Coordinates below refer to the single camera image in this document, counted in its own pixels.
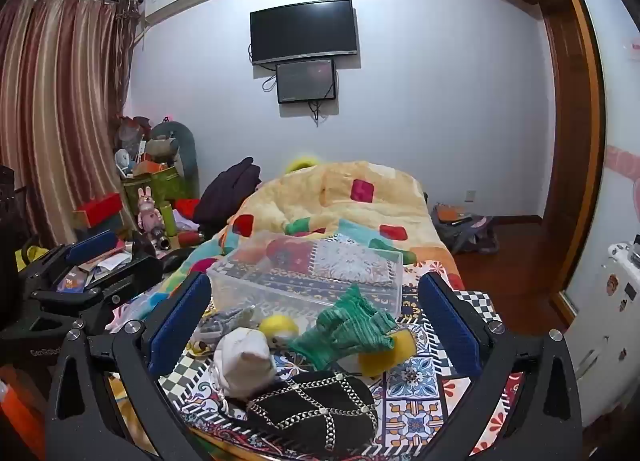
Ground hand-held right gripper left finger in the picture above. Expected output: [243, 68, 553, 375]
[46, 271, 212, 461]

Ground yellow-green plush toy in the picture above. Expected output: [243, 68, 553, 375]
[285, 154, 326, 174]

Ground white suitcase with stickers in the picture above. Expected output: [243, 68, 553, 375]
[565, 236, 640, 427]

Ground red box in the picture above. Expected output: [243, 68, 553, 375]
[74, 192, 123, 228]

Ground patterned tile-print bedsheet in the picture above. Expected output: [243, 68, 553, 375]
[107, 261, 526, 461]

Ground wooden door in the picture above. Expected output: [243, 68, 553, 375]
[540, 6, 597, 302]

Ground yellow soft ball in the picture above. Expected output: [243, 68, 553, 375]
[260, 315, 300, 347]

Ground yellow sponge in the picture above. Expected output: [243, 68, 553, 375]
[360, 328, 417, 378]

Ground green knitted glove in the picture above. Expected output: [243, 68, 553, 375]
[289, 283, 398, 372]

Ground black wall television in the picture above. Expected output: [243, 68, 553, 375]
[250, 0, 358, 66]

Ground dark purple coat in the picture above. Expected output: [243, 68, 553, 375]
[192, 157, 262, 234]

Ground pink rabbit toy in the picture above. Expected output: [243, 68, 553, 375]
[136, 186, 163, 234]

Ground yellow plush patchwork blanket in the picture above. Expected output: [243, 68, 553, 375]
[165, 161, 466, 292]

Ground green box with clutter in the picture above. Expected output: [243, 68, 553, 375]
[122, 166, 188, 212]

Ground grey backpack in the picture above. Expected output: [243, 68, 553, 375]
[432, 202, 501, 254]

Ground red striped curtain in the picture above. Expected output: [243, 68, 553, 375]
[0, 0, 146, 248]

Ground small black wall monitor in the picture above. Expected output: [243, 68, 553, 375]
[276, 58, 337, 104]

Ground orange bag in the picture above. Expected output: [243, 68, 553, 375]
[0, 366, 48, 457]

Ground green bottle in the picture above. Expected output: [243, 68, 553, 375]
[160, 204, 178, 237]

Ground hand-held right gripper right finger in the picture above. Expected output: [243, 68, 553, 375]
[418, 271, 584, 461]

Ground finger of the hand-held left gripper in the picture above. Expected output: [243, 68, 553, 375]
[17, 230, 121, 295]
[30, 233, 165, 315]

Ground white cloth hat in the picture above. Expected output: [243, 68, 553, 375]
[214, 326, 276, 399]

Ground clear plastic storage bin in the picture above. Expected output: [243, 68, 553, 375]
[206, 230, 405, 319]

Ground black carved furniture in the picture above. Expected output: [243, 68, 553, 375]
[0, 165, 21, 332]

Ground grey plush toy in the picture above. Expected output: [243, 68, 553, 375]
[150, 118, 198, 177]

